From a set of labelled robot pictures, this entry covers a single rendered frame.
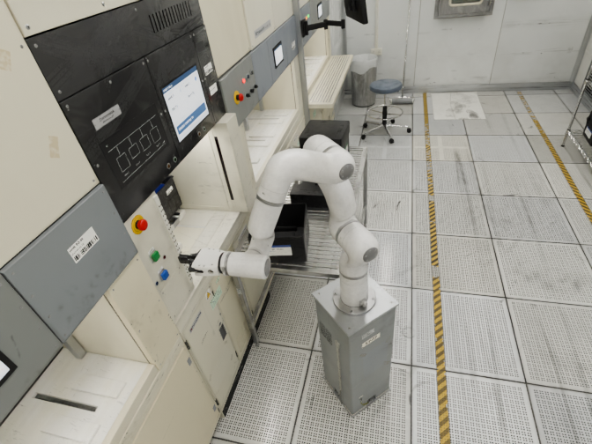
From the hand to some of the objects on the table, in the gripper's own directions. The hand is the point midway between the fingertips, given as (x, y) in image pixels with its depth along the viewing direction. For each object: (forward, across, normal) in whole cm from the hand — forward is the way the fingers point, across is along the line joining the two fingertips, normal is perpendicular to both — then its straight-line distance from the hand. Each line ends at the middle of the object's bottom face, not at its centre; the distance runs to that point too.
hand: (184, 259), depth 132 cm
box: (-23, -146, +44) cm, 154 cm away
